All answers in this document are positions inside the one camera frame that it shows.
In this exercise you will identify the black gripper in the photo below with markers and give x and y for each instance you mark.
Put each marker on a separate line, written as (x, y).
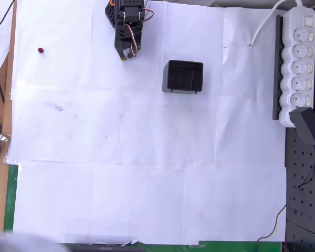
(125, 50)

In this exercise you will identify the small red round object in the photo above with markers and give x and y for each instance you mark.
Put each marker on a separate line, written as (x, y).
(40, 50)

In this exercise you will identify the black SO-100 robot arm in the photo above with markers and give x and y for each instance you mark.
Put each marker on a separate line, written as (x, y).
(130, 3)

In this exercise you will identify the black open box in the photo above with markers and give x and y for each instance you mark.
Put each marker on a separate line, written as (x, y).
(179, 78)

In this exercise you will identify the white taped paper covering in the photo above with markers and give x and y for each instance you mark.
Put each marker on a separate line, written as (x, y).
(147, 170)

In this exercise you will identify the white power strip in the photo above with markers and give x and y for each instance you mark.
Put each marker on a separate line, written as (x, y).
(299, 78)

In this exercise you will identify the green cutting mat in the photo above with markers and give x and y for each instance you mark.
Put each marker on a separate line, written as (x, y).
(10, 197)

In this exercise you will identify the black power adapter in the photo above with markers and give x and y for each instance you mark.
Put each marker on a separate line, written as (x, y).
(305, 126)

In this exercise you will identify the blurry grey object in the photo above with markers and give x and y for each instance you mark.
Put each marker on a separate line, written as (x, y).
(18, 242)

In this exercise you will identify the black pegboard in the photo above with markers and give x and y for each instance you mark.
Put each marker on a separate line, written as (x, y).
(307, 210)

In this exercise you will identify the dark grey rail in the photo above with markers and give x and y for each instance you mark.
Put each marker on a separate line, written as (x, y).
(277, 68)

